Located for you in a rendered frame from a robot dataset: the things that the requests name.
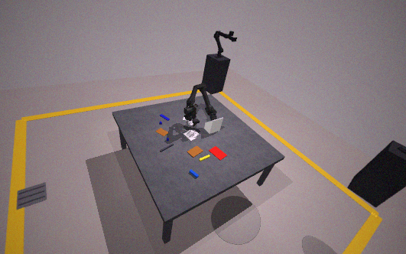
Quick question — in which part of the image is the orange flat plate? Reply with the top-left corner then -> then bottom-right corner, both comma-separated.
156,128 -> 169,136

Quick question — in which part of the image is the red flat rectangular plate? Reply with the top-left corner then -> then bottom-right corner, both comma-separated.
209,146 -> 227,160

